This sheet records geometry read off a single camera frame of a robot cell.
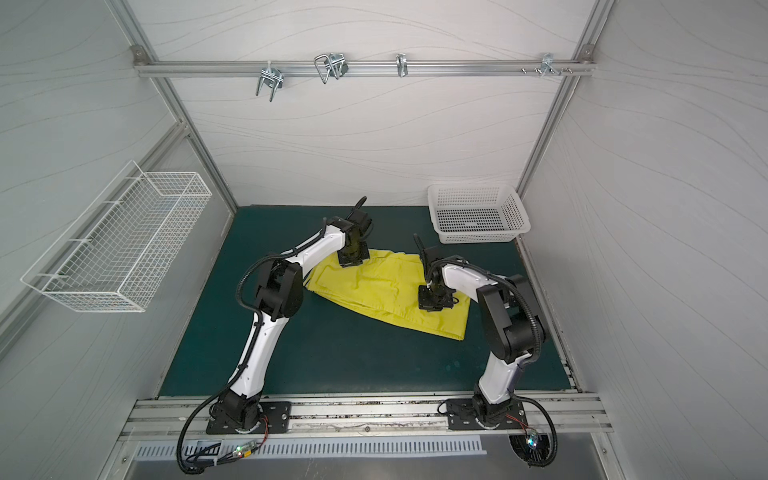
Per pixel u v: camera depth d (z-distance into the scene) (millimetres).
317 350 866
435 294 802
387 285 956
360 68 781
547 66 764
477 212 1111
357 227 850
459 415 738
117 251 685
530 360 501
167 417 753
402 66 781
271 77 778
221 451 699
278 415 733
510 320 485
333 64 767
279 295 616
